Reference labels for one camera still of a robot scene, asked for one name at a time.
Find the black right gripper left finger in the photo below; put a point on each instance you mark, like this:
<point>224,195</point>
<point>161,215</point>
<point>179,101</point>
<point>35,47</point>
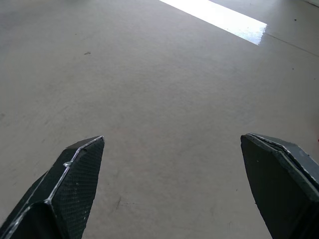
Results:
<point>62,189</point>

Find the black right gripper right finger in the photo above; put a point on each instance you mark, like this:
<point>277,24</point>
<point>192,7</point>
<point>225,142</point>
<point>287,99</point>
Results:
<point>281,184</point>

